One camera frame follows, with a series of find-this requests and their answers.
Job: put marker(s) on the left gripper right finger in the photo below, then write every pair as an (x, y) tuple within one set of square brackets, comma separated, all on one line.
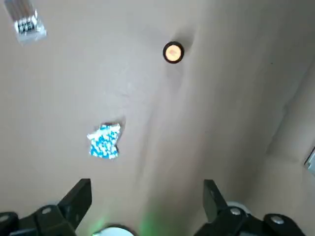
[(233, 223)]

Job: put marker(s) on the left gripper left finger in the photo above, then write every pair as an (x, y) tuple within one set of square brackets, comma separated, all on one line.
[(49, 221)]

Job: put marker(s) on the silver aluminium medicine case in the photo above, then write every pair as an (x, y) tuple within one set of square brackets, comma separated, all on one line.
[(310, 162)]

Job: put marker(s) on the blue white capsule bag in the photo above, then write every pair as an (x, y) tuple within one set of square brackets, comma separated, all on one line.
[(104, 142)]

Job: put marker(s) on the brown bottle orange cap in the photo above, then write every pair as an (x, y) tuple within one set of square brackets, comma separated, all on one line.
[(173, 52)]

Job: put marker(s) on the clear bag of swabs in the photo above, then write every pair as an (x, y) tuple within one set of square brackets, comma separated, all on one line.
[(27, 27)]

